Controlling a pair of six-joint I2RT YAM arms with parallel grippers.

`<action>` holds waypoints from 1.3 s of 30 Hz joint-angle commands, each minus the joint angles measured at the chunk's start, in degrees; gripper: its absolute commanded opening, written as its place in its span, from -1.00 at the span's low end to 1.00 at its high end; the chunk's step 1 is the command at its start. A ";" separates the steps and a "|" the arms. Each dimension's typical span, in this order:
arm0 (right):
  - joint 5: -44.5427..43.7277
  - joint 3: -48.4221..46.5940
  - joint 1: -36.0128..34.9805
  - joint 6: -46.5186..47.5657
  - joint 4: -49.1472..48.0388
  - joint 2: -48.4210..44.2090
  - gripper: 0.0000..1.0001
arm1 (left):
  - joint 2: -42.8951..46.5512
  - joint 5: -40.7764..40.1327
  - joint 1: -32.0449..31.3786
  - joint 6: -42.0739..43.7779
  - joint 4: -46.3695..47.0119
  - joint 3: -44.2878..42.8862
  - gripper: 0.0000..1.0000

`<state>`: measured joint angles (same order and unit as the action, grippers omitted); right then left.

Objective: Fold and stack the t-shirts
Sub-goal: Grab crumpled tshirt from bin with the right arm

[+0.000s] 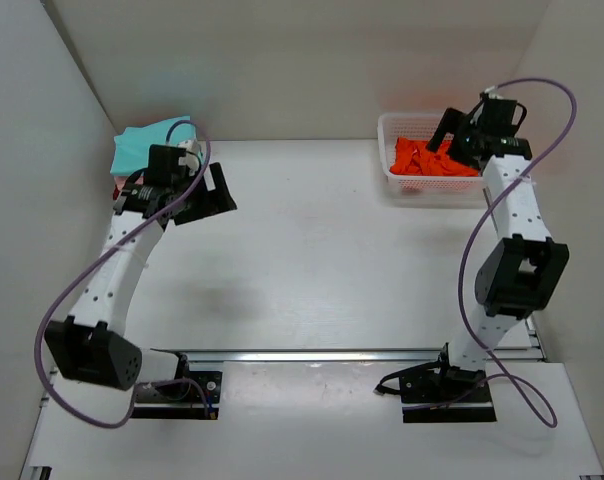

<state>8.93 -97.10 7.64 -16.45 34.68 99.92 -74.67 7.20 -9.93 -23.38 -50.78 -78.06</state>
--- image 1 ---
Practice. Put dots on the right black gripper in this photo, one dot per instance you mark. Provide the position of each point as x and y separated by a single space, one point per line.
448 125

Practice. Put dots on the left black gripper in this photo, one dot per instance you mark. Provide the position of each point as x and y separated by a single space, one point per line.
215 198

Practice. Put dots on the orange t shirt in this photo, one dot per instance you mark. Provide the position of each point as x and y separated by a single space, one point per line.
413 159

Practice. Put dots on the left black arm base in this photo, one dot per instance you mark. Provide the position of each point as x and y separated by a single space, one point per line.
198 399

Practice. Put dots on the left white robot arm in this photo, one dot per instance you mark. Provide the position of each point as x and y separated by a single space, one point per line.
90 345

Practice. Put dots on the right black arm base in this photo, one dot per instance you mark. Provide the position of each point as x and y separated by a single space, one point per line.
437 393

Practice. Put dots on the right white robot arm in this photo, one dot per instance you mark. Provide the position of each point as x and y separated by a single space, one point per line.
521 273

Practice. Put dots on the white plastic basket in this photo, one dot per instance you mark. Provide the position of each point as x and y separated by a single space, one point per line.
417 126

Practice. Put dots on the folded cyan t shirt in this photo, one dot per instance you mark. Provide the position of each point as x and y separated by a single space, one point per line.
132 146

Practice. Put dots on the folded pink t shirt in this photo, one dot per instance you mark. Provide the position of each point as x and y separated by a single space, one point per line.
135 177

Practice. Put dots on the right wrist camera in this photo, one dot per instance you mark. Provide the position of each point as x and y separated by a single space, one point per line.
500 117

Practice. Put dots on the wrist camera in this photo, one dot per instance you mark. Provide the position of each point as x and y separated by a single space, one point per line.
500 117
169 160

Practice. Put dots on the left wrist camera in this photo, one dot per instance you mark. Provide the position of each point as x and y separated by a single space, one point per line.
169 160

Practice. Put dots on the aluminium rail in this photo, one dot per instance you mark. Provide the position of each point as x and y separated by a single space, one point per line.
314 355

